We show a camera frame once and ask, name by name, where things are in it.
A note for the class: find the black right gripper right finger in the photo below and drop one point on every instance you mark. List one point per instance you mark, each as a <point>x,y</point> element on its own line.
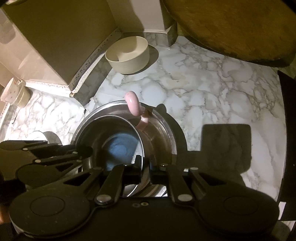
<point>169,176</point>

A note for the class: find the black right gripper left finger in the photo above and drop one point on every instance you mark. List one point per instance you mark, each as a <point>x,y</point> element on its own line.
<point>120,176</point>

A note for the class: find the large steel bowl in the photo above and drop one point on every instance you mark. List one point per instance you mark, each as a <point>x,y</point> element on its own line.
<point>160,147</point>

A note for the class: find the cream round bowl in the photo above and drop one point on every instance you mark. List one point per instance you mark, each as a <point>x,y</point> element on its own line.
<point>128,55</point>

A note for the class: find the grey round metal lid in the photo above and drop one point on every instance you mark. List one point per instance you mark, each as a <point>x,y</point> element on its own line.
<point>48,136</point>

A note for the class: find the white cup in beige cup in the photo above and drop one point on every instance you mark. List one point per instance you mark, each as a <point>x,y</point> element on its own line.
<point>16,93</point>

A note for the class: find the white music note trim strip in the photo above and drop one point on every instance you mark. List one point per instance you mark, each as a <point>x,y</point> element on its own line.
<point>81,75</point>

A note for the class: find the round wooden cutting board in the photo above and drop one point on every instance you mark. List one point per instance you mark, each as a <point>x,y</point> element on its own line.
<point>255,31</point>

